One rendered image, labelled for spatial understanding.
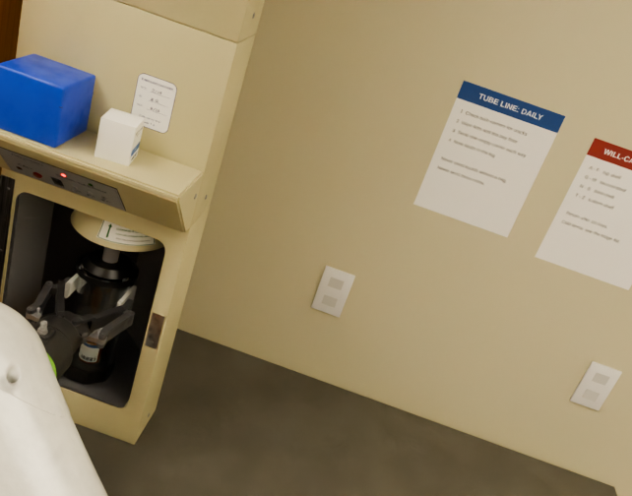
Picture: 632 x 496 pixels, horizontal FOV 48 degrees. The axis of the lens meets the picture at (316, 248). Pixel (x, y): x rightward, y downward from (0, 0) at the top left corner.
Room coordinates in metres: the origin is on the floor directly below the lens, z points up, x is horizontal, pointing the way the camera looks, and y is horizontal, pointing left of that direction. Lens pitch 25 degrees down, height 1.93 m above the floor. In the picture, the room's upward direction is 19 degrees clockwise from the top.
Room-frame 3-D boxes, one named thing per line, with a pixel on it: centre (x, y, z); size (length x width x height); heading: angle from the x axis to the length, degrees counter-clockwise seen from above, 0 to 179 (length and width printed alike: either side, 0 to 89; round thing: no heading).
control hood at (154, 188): (0.96, 0.36, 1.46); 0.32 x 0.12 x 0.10; 89
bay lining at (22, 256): (1.14, 0.36, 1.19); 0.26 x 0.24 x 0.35; 89
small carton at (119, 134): (0.96, 0.32, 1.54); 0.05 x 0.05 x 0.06; 7
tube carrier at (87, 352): (1.08, 0.34, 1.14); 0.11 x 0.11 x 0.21
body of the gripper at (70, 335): (0.92, 0.34, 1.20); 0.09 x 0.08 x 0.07; 179
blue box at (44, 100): (0.96, 0.44, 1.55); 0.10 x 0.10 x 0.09; 89
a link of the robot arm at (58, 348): (0.85, 0.34, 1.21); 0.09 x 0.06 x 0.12; 89
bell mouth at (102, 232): (1.11, 0.34, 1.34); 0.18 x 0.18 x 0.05
